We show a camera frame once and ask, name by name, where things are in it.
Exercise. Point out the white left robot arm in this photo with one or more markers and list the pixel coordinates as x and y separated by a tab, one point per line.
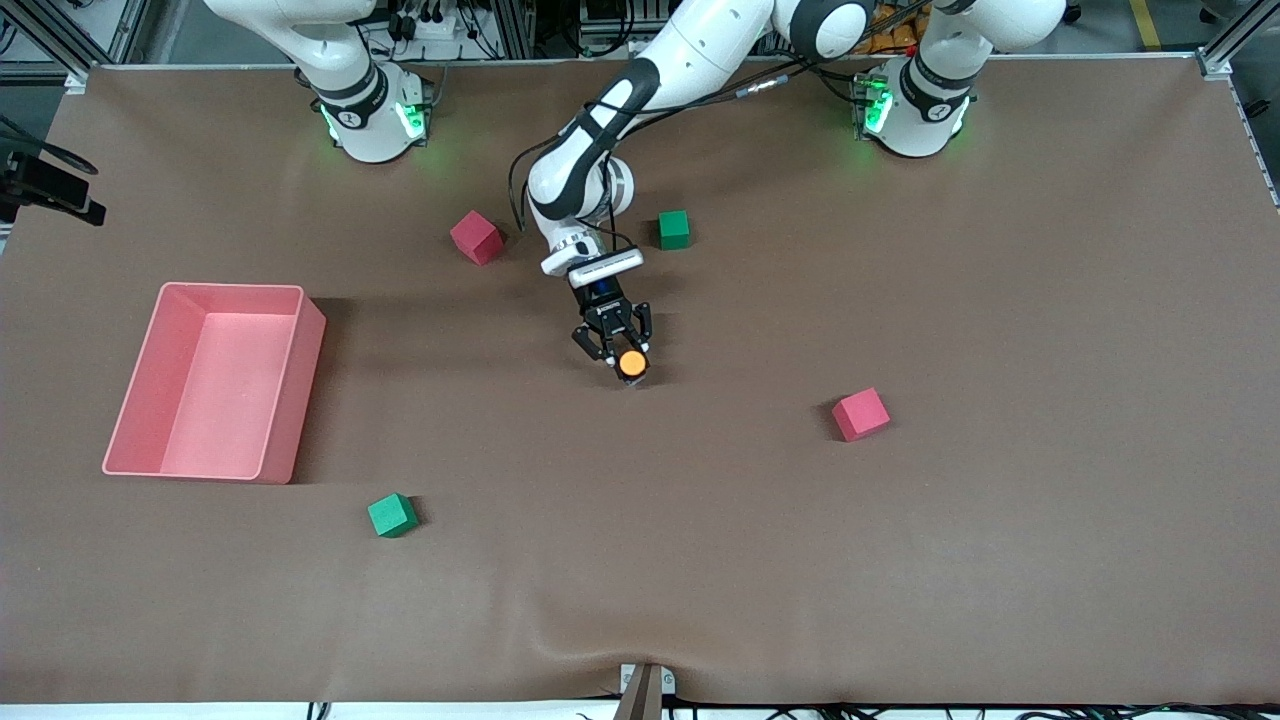
700	40

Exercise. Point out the green foam cube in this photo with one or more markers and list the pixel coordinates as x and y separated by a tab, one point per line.
674	230
392	515

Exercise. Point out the white power strip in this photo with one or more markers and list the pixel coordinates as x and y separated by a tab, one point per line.
440	28

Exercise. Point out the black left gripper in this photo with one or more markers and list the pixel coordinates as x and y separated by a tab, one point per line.
610	319

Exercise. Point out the pink foam cube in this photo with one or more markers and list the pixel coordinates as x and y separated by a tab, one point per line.
860	415
476	237

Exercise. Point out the brown table cover mat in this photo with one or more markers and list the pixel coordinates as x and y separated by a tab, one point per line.
640	560

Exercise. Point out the orange packaged goods pile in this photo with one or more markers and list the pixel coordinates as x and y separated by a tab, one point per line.
890	40

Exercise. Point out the grey metal mount bracket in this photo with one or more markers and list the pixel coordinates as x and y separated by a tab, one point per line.
650	685

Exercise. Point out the white connector strip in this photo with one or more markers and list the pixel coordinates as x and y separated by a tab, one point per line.
640	47

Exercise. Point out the orange button with black base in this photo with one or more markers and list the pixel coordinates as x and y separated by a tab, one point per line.
632	363

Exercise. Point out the aluminium frame profile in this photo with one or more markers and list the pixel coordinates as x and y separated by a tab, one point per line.
55	40
1235	40
512	30

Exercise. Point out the pink plastic bin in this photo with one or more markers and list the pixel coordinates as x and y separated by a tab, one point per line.
230	400

